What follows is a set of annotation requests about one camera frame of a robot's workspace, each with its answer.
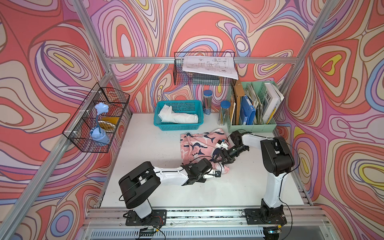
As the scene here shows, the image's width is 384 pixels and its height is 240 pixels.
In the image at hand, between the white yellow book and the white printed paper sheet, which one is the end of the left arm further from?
the white yellow book

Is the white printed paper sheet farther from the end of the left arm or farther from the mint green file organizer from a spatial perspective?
the end of the left arm

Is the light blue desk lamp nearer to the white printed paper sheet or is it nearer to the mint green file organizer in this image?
the white printed paper sheet

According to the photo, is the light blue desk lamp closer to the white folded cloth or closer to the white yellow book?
the white folded cloth

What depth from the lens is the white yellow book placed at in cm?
95

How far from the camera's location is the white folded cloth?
110 centimetres

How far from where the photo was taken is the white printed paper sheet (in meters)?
0.77

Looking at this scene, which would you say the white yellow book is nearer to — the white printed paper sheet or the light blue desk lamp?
the white printed paper sheet

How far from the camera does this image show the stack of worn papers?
96cm

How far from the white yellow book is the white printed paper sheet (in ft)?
1.05

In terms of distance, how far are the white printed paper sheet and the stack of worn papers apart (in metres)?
0.24

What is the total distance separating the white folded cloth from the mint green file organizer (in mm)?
281

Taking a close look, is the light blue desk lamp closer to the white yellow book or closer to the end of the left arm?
the end of the left arm
